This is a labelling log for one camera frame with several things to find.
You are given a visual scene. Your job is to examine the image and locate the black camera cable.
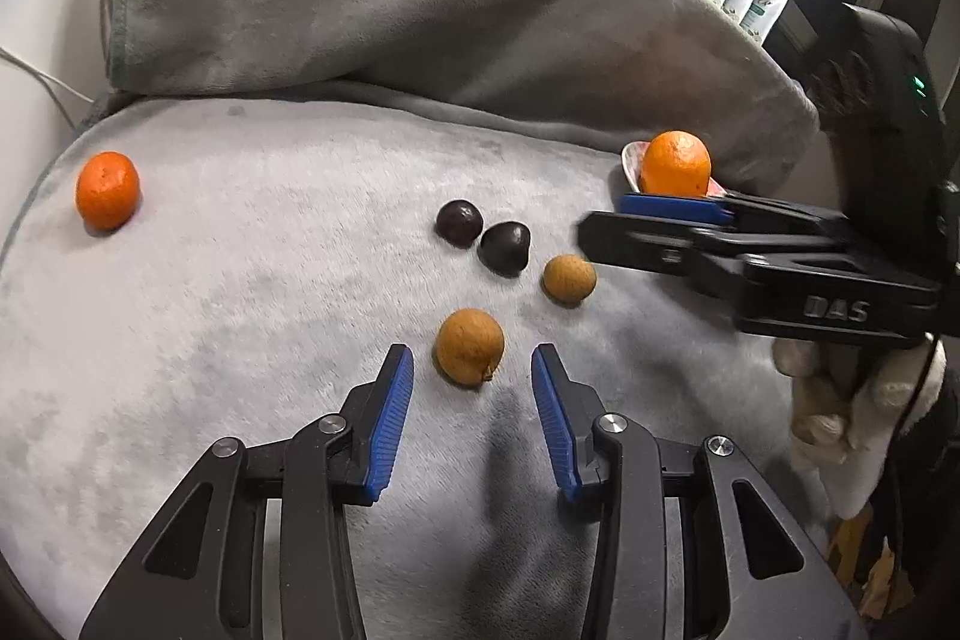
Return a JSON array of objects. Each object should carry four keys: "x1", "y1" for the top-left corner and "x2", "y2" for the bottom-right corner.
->
[{"x1": 895, "y1": 331, "x2": 944, "y2": 439}]

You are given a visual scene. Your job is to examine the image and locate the black right camera box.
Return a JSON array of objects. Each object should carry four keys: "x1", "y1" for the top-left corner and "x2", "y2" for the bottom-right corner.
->
[{"x1": 802, "y1": 3, "x2": 949, "y2": 275}]

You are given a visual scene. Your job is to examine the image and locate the white cable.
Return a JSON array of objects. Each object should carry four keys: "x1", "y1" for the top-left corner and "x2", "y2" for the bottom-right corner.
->
[{"x1": 0, "y1": 47, "x2": 100, "y2": 132}]

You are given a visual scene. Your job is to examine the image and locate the small mandarin orange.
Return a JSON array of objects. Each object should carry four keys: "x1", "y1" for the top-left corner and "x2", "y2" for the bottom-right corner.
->
[{"x1": 75, "y1": 151, "x2": 140, "y2": 232}]

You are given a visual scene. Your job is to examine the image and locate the floral white plate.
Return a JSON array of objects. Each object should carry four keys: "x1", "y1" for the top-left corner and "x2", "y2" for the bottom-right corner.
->
[{"x1": 620, "y1": 142, "x2": 727, "y2": 198}]

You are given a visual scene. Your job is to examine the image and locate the grey plush blanket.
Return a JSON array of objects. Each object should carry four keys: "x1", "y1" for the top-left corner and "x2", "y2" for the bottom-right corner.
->
[{"x1": 0, "y1": 0, "x2": 835, "y2": 640}]

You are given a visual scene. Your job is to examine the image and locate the dark plum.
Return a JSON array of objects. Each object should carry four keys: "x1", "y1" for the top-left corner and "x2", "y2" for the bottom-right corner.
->
[
  {"x1": 478, "y1": 221, "x2": 530, "y2": 278},
  {"x1": 434, "y1": 200, "x2": 483, "y2": 248}
]

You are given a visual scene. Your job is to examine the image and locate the white gloved right hand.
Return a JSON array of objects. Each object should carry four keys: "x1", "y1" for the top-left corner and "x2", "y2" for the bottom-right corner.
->
[{"x1": 773, "y1": 338, "x2": 947, "y2": 520}]

